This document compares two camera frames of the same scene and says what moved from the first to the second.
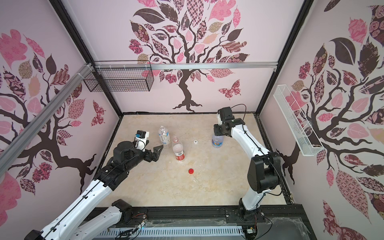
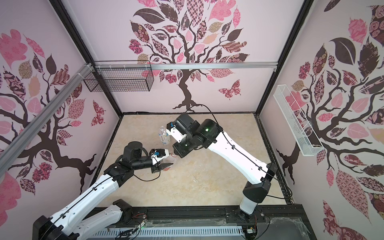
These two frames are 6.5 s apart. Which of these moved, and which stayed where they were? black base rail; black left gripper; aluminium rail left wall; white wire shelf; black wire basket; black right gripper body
Moved: black right gripper body; black left gripper
Stayed: aluminium rail left wall; black wire basket; white wire shelf; black base rail
